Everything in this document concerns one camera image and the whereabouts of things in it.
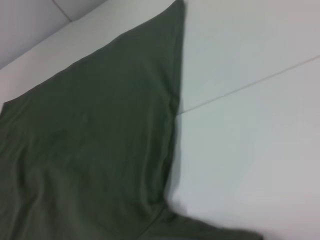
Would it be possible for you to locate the dark green shirt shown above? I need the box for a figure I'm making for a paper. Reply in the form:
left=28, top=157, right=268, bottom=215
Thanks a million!
left=0, top=0, right=265, bottom=240

